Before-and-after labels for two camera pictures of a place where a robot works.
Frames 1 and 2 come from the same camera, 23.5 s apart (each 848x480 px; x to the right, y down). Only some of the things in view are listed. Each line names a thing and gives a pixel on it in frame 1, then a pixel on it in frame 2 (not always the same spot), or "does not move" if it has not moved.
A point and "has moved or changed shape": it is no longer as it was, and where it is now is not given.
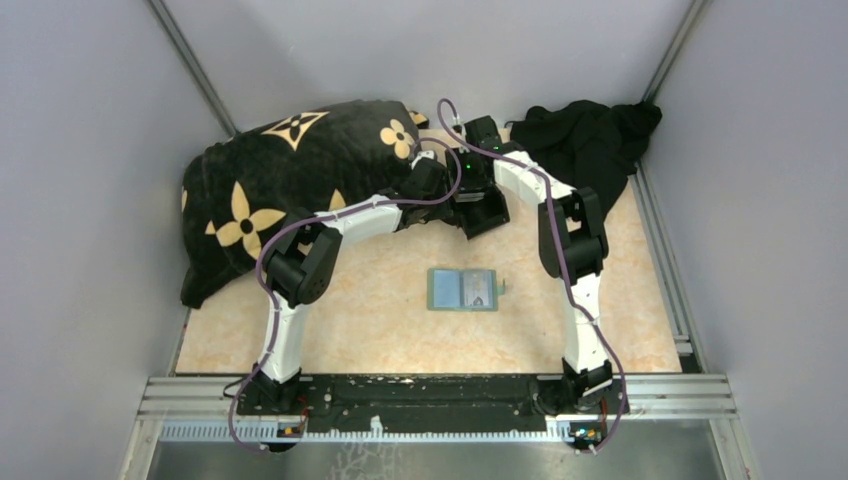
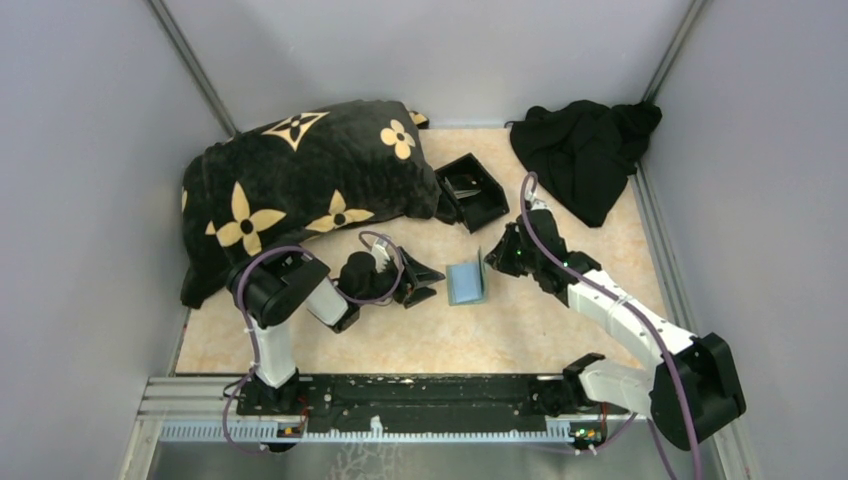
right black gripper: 474,184 to 498,258
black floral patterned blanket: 240,188 does not move
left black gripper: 444,210 to 410,288
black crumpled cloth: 594,147 does not move
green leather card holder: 463,289 has moved or changed shape
